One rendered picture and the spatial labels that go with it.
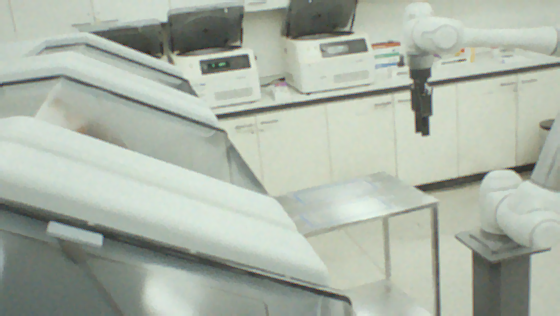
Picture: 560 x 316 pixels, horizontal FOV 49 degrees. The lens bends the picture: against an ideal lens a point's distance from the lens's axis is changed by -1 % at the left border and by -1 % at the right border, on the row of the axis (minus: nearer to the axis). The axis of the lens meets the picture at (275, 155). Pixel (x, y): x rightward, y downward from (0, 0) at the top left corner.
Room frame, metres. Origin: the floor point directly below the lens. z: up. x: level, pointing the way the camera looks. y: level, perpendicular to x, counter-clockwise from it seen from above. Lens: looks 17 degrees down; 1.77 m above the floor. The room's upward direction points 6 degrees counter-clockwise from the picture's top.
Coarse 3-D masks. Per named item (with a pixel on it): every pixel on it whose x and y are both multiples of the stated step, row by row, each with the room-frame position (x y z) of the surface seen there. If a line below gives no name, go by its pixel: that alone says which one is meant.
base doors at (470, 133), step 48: (384, 96) 4.35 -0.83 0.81; (480, 96) 4.52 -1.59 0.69; (528, 96) 4.60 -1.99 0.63; (240, 144) 4.12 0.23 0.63; (288, 144) 4.20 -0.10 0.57; (336, 144) 4.27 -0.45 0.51; (384, 144) 4.35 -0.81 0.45; (432, 144) 4.43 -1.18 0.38; (480, 144) 4.52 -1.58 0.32; (528, 144) 4.60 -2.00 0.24
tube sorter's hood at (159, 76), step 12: (48, 48) 2.17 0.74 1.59; (60, 48) 2.11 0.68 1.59; (72, 48) 2.06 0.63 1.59; (84, 48) 2.08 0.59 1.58; (96, 48) 2.22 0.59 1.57; (108, 60) 2.00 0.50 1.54; (120, 60) 2.13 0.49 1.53; (132, 60) 2.26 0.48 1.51; (132, 72) 1.93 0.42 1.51; (144, 72) 2.04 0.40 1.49; (156, 72) 2.18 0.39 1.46; (168, 72) 2.29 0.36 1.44; (168, 84) 1.97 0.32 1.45; (180, 84) 2.09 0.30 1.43
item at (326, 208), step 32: (288, 192) 2.55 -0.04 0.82; (320, 192) 2.51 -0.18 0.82; (352, 192) 2.47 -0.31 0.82; (384, 192) 2.43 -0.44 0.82; (416, 192) 2.39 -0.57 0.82; (320, 224) 2.17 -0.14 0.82; (352, 224) 2.16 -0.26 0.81; (384, 224) 2.67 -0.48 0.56; (384, 256) 2.69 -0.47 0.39; (352, 288) 2.61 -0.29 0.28; (384, 288) 2.58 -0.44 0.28
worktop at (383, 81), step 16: (464, 64) 4.79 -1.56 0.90; (480, 64) 4.72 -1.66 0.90; (496, 64) 4.65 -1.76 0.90; (512, 64) 4.58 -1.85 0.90; (528, 64) 4.58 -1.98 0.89; (384, 80) 4.48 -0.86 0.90; (400, 80) 4.42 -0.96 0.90; (432, 80) 4.41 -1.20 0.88; (304, 96) 4.22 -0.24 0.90; (320, 96) 4.23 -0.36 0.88; (224, 112) 4.09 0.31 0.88
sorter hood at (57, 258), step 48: (0, 240) 0.48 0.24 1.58; (48, 240) 0.51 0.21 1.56; (96, 240) 0.55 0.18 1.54; (144, 240) 0.58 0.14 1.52; (0, 288) 0.40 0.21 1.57; (48, 288) 0.42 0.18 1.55; (96, 288) 0.45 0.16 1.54; (144, 288) 0.48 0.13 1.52; (192, 288) 0.51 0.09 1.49; (240, 288) 0.55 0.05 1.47; (288, 288) 0.59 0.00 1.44
